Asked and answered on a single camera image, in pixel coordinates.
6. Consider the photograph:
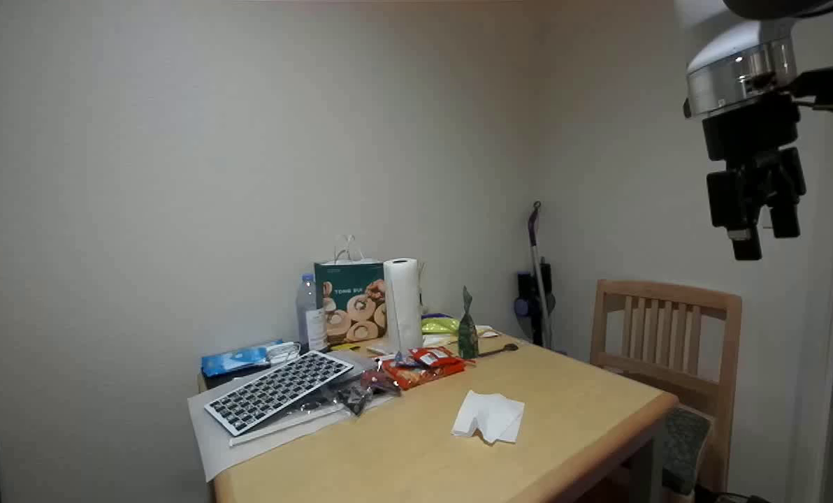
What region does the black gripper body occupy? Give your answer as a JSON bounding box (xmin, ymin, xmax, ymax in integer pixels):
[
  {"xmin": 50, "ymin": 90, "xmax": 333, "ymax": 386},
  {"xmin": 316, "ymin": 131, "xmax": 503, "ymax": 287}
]
[{"xmin": 700, "ymin": 93, "xmax": 801, "ymax": 175}]

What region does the black white checkerboard panel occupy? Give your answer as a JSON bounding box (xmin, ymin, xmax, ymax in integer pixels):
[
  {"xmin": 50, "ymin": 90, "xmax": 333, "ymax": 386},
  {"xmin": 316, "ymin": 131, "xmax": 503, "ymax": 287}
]
[{"xmin": 201, "ymin": 349, "xmax": 355, "ymax": 439}]

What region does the blue tissue pack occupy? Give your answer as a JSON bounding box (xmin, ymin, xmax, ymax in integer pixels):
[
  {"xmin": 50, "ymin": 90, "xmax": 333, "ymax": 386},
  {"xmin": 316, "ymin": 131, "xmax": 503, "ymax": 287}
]
[{"xmin": 199, "ymin": 337, "xmax": 302, "ymax": 389}]

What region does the yellow green packet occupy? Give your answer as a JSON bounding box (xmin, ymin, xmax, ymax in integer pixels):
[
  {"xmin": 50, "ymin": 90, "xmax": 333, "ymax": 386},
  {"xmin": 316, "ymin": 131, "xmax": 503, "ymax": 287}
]
[{"xmin": 419, "ymin": 315, "xmax": 463, "ymax": 337}]

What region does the white paper towel cloth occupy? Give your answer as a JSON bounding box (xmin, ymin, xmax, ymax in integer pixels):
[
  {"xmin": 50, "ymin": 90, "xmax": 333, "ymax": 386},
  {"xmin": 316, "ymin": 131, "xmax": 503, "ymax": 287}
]
[{"xmin": 450, "ymin": 389, "xmax": 527, "ymax": 446}]

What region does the wooden slatted chair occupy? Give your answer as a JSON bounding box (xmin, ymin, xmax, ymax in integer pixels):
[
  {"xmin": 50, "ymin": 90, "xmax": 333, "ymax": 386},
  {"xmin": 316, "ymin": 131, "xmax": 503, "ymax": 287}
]
[{"xmin": 588, "ymin": 276, "xmax": 745, "ymax": 498}]

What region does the green bottle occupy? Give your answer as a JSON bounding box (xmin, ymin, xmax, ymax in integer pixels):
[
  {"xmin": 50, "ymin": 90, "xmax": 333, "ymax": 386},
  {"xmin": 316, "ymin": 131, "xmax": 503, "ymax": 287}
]
[{"xmin": 454, "ymin": 284, "xmax": 481, "ymax": 361}]

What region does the large red snack packet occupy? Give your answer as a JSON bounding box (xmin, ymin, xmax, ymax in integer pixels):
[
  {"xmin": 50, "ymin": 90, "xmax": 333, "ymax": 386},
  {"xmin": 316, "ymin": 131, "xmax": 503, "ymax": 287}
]
[{"xmin": 379, "ymin": 356, "xmax": 468, "ymax": 392}]

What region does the grey chair cushion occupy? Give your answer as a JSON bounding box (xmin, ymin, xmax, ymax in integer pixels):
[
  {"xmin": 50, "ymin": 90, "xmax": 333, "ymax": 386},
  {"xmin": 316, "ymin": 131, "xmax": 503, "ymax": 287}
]
[{"xmin": 656, "ymin": 406, "xmax": 716, "ymax": 498}]

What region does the clear plastic water bottle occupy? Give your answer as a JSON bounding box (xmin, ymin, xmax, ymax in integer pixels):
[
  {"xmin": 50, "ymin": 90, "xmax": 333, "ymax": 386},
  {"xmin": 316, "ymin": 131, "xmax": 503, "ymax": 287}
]
[{"xmin": 292, "ymin": 270, "xmax": 328, "ymax": 356}]

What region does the white paper towel roll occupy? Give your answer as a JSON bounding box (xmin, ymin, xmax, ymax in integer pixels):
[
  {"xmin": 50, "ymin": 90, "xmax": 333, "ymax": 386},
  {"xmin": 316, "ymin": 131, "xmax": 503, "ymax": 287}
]
[{"xmin": 379, "ymin": 255, "xmax": 424, "ymax": 356}]

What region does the green printed paper bag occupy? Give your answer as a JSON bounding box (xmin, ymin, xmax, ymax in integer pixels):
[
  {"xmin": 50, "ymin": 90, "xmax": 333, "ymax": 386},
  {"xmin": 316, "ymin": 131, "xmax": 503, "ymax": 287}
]
[{"xmin": 313, "ymin": 247, "xmax": 387, "ymax": 347}]

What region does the dark foil wrapper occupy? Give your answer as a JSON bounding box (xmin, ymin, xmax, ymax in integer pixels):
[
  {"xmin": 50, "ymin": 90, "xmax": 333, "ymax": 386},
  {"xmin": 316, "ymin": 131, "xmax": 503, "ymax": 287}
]
[{"xmin": 333, "ymin": 375, "xmax": 383, "ymax": 420}]

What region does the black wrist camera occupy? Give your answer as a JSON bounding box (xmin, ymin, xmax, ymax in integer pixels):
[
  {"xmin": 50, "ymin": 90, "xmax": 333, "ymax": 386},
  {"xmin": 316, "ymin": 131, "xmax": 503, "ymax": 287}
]
[{"xmin": 788, "ymin": 58, "xmax": 833, "ymax": 105}]

